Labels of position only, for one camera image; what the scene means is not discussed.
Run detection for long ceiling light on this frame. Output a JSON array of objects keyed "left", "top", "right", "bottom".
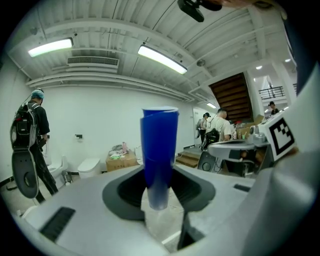
[
  {"left": 27, "top": 37, "right": 74, "bottom": 58},
  {"left": 137, "top": 44, "right": 188, "bottom": 75}
]

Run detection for white air vent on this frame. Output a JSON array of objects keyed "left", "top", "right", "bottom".
[{"left": 66, "top": 56, "right": 120, "bottom": 69}]

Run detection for grey oval panel with hole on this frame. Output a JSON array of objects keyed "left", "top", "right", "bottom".
[{"left": 11, "top": 149, "right": 40, "bottom": 200}]

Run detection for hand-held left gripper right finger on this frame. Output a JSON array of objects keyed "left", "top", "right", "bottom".
[{"left": 171, "top": 164, "right": 257, "bottom": 251}]

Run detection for wooden steps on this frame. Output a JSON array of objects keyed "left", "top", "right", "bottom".
[{"left": 175, "top": 150, "right": 201, "bottom": 169}]

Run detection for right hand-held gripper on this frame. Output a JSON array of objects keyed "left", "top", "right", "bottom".
[{"left": 207, "top": 112, "right": 298, "bottom": 162}]

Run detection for white ceiling pipes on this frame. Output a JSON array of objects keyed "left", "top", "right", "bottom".
[{"left": 24, "top": 74, "right": 196, "bottom": 102}]

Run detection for blue bottle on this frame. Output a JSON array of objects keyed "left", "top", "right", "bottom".
[{"left": 139, "top": 106, "right": 180, "bottom": 211}]

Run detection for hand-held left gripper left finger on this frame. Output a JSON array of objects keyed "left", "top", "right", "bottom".
[{"left": 21, "top": 164, "right": 173, "bottom": 256}]

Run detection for brown wooden staircase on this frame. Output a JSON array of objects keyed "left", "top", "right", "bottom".
[{"left": 208, "top": 72, "right": 255, "bottom": 124}]

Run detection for white toilet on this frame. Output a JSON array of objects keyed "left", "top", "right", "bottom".
[
  {"left": 77, "top": 157, "right": 102, "bottom": 180},
  {"left": 46, "top": 155, "right": 69, "bottom": 186}
]

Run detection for dark oval panel with hole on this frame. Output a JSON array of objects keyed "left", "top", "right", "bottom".
[{"left": 198, "top": 151, "right": 217, "bottom": 174}]

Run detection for black metal railing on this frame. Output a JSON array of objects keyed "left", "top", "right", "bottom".
[{"left": 258, "top": 85, "right": 285, "bottom": 101}]

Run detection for brown cardboard box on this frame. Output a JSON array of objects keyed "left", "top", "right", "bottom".
[{"left": 105, "top": 149, "right": 140, "bottom": 173}]

